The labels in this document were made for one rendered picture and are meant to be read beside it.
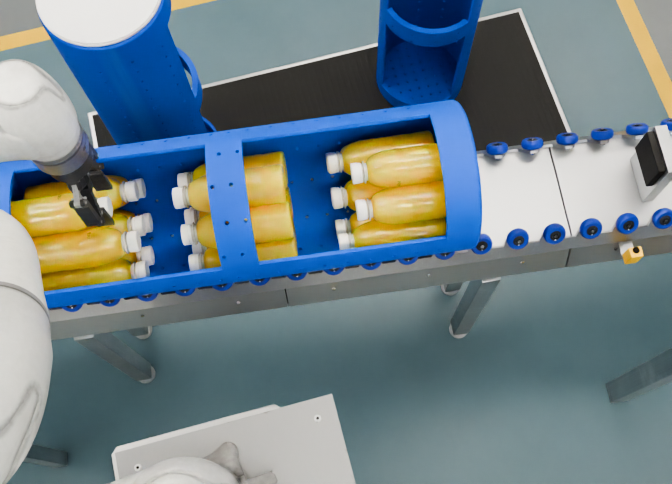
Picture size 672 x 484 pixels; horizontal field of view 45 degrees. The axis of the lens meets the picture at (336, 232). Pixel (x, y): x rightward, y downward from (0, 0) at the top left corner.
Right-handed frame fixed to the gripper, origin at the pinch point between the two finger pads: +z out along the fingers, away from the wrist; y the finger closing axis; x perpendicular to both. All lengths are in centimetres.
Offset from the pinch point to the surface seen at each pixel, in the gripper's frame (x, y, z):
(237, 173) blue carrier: -24.9, -0.5, -4.6
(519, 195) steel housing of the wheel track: -81, 0, 26
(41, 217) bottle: 10.6, -1.6, 0.3
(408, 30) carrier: -70, 63, 58
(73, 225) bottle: 5.6, -3.3, 2.1
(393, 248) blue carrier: -50, -14, 6
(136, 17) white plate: -5, 48, 15
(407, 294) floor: -64, 6, 119
